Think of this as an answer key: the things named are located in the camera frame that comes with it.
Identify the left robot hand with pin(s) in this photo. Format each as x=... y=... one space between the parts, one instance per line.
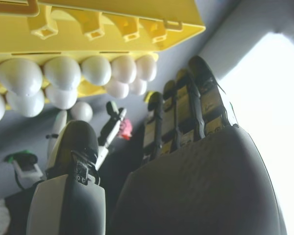
x=198 y=183

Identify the yellow egg carton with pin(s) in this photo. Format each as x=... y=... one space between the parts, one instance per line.
x=112 y=7

